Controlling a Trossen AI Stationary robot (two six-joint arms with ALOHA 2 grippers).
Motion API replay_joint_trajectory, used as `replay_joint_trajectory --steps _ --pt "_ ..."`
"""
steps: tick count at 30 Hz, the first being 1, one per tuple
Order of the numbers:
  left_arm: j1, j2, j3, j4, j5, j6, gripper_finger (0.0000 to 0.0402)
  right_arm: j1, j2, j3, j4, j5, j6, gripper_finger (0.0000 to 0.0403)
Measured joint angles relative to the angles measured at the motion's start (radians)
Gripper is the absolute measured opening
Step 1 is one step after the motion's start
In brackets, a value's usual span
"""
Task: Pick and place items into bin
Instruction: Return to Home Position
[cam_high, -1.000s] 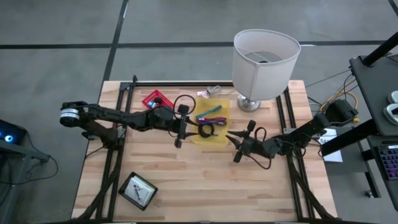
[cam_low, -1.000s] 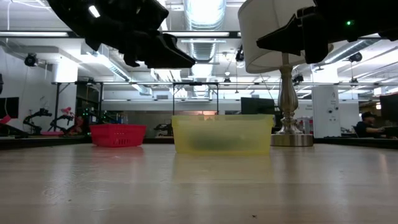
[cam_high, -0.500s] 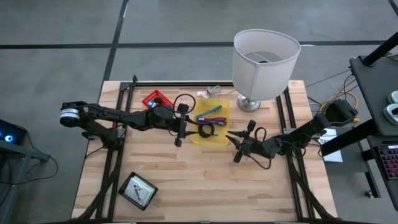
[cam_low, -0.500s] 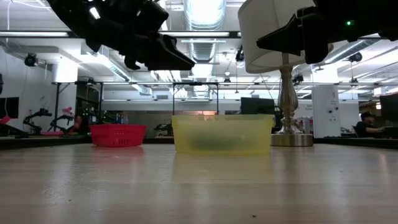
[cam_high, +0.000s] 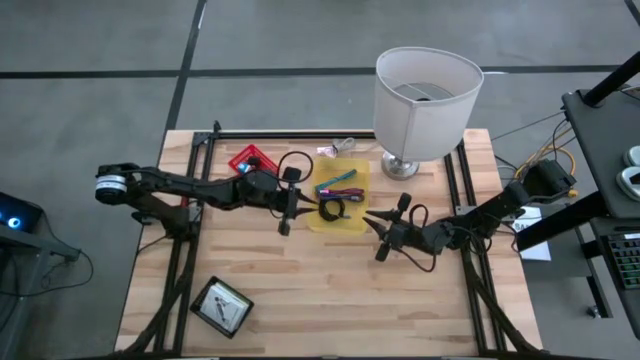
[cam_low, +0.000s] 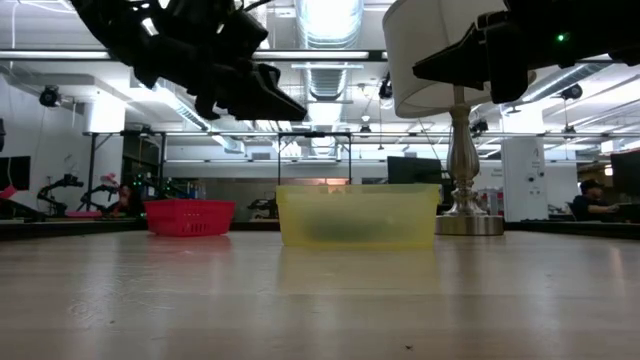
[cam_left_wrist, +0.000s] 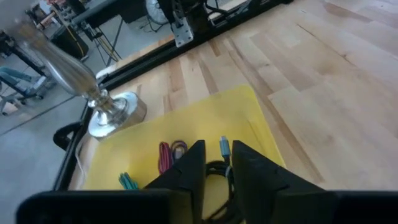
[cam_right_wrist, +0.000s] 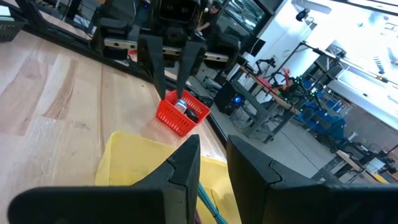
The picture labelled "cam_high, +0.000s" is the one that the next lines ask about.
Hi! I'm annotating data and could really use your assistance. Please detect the teal braided cable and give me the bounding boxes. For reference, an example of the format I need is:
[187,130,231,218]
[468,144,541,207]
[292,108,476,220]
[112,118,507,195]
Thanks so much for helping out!
[314,168,359,194]

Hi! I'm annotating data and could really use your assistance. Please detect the silver table lamp white shade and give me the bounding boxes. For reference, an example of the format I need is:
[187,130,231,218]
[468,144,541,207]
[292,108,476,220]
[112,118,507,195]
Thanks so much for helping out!
[372,46,485,182]

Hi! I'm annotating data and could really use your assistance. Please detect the black aluminium table frame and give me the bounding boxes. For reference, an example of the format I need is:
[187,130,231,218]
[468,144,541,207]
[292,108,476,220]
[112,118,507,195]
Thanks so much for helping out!
[115,119,549,360]

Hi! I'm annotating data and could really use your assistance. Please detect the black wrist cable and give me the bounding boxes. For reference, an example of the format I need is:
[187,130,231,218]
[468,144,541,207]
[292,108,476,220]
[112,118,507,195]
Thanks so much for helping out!
[276,150,316,187]
[399,203,437,274]

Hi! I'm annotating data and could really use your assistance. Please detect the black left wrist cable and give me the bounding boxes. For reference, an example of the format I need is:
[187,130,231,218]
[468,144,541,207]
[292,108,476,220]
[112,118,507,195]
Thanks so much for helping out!
[276,150,316,187]

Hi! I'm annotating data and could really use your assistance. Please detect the black floor cable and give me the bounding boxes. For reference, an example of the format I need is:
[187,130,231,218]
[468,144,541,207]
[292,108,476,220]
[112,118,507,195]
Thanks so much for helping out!
[0,248,95,299]

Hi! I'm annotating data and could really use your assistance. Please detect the black keyboard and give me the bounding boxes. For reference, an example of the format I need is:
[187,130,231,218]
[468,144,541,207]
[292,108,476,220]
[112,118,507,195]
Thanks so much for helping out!
[606,231,640,291]

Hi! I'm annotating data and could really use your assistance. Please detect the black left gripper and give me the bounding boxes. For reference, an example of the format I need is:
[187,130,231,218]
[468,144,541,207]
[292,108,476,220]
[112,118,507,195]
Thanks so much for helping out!
[272,182,319,237]

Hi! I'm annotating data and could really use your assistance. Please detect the black braided cable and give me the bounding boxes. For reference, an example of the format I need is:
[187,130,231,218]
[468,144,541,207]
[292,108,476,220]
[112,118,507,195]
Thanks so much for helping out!
[318,198,352,223]

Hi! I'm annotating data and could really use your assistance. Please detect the purple braided cable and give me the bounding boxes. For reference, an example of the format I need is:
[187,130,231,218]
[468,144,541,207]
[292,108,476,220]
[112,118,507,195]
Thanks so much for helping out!
[319,187,366,202]

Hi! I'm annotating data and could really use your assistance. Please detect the black pole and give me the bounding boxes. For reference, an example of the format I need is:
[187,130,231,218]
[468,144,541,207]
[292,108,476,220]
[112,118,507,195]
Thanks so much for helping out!
[582,49,640,109]

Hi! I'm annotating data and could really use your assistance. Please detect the white flat box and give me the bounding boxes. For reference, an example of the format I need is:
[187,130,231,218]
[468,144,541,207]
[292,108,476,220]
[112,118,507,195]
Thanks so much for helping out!
[189,275,255,340]

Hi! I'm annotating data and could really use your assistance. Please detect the yellow translucent plastic bin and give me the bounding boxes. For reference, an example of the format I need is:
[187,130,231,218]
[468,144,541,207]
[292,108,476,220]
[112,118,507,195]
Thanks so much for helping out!
[306,157,372,235]

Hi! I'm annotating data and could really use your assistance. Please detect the black side desk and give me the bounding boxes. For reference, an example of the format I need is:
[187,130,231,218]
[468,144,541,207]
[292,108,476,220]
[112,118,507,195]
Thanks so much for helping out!
[514,87,640,341]

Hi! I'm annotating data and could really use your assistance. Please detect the black device blue lights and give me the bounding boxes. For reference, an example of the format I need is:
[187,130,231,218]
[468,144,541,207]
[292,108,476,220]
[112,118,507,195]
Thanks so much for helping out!
[0,192,44,246]

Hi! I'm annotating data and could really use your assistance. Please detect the white paper sheet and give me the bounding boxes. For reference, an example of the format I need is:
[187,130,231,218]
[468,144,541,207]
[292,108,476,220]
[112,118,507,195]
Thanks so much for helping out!
[512,205,553,262]

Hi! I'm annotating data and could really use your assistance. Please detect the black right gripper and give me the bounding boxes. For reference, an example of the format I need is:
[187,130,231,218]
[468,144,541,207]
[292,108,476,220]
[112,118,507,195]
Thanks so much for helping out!
[362,208,417,263]

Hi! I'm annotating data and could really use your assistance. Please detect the red plastic basket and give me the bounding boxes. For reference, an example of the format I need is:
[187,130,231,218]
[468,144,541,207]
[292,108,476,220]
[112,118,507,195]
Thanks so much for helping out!
[227,143,279,176]

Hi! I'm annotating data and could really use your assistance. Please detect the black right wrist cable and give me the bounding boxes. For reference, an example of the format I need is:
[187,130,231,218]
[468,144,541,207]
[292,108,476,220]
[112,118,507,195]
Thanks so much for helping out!
[399,203,437,274]

